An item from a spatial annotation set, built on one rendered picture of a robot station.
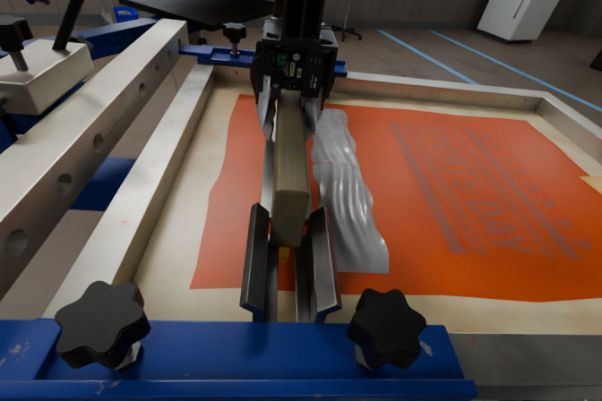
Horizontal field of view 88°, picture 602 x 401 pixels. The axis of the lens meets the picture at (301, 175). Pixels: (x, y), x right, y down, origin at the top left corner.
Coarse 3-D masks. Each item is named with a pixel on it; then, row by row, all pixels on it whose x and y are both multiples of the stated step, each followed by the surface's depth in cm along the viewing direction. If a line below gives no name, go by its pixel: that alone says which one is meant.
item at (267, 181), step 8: (272, 136) 43; (272, 144) 42; (264, 152) 40; (272, 152) 40; (264, 160) 39; (272, 160) 39; (264, 168) 37; (272, 168) 38; (264, 176) 36; (272, 176) 36; (264, 184) 35; (272, 184) 35; (264, 192) 34; (264, 200) 33
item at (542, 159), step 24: (240, 96) 60; (240, 120) 53; (360, 120) 58; (384, 120) 59; (408, 120) 60; (432, 120) 61; (456, 120) 63; (480, 120) 64; (504, 120) 65; (240, 144) 48; (264, 144) 48; (312, 144) 50; (360, 144) 51; (384, 144) 52; (504, 144) 57; (528, 144) 58; (552, 144) 59; (384, 168) 47; (528, 168) 52; (552, 168) 53; (576, 168) 54
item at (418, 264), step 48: (240, 192) 39; (384, 192) 43; (576, 192) 48; (240, 240) 34; (384, 240) 36; (432, 240) 37; (192, 288) 29; (288, 288) 30; (384, 288) 31; (432, 288) 32; (480, 288) 33; (528, 288) 33; (576, 288) 34
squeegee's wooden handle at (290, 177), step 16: (288, 96) 39; (288, 112) 35; (288, 128) 33; (288, 144) 30; (304, 144) 31; (288, 160) 29; (304, 160) 29; (288, 176) 27; (304, 176) 27; (272, 192) 32; (288, 192) 26; (304, 192) 26; (272, 208) 27; (288, 208) 27; (304, 208) 27; (272, 224) 28; (288, 224) 28; (304, 224) 28; (272, 240) 29; (288, 240) 29
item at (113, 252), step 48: (192, 96) 50; (384, 96) 67; (432, 96) 67; (480, 96) 68; (528, 96) 68; (576, 144) 60; (144, 192) 33; (96, 240) 28; (144, 240) 31; (480, 336) 25; (528, 336) 26; (576, 336) 26; (480, 384) 22; (528, 384) 23; (576, 384) 23
